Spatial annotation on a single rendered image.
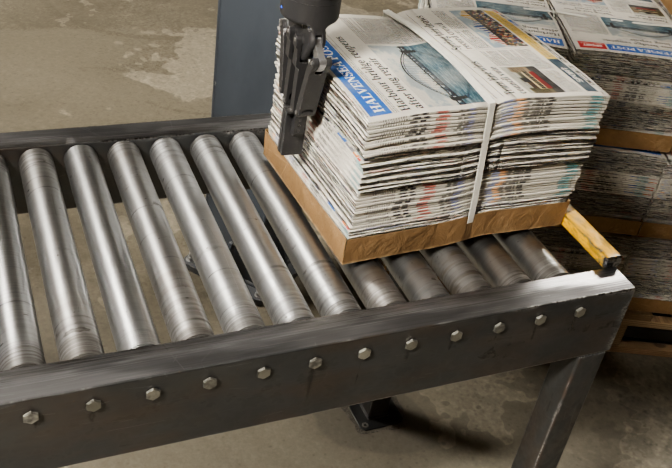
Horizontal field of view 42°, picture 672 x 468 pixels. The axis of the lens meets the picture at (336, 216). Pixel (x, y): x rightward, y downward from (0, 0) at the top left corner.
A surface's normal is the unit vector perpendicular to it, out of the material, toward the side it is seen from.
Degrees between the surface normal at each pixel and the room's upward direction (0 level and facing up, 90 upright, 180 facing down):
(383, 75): 1
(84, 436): 90
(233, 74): 90
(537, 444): 90
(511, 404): 0
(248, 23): 90
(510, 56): 1
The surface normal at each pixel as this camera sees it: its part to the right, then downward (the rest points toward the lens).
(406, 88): 0.15, -0.80
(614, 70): 0.00, 0.58
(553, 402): -0.92, 0.11
